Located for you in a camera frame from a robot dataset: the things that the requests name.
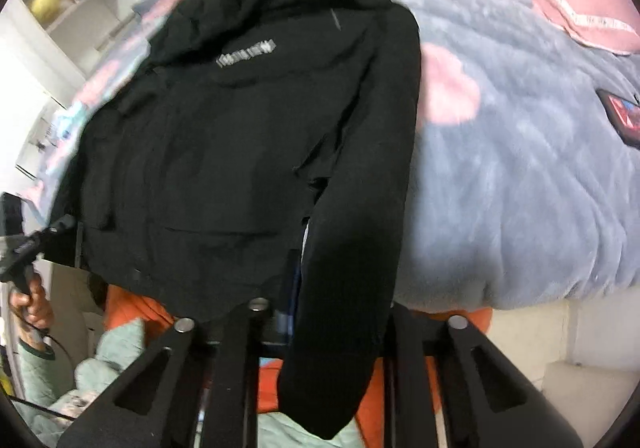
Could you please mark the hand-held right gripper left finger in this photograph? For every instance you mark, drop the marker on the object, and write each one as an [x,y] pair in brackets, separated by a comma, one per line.
[235,378]

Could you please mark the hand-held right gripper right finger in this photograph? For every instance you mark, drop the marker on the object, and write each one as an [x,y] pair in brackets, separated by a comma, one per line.
[465,378]

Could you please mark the black hooded jacket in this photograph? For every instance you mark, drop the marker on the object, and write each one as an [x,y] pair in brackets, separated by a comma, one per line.
[200,153]

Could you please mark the person's left forearm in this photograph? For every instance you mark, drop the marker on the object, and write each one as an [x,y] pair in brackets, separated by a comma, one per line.
[40,378]

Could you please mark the person's left hand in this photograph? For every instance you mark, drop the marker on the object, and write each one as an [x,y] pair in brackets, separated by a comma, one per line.
[37,313]

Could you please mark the orange cloth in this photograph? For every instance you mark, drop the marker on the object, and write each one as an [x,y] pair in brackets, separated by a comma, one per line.
[145,310]

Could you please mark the green quilted garment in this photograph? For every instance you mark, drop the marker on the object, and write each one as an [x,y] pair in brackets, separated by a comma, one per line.
[120,348]

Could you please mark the grey floral blanket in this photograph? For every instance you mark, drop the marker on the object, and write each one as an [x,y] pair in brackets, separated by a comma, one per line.
[525,178]

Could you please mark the white bookshelf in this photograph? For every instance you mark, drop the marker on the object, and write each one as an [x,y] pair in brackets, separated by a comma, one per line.
[75,26]

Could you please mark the yellow plush toy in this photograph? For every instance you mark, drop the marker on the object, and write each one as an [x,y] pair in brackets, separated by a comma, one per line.
[46,2]

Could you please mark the smartphone with red screen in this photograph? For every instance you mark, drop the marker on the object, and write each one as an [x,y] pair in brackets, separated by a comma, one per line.
[625,116]

